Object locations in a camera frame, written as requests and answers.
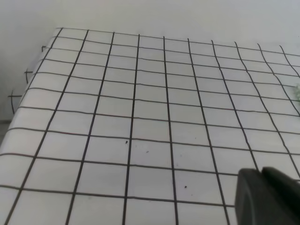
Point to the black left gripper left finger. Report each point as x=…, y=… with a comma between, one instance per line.
x=256, y=202

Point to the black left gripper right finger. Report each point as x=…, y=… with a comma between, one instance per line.
x=287, y=189

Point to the green white wavy towel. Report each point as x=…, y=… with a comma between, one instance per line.
x=297, y=92

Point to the white black-grid tablecloth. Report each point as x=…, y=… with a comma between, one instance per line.
x=118, y=129

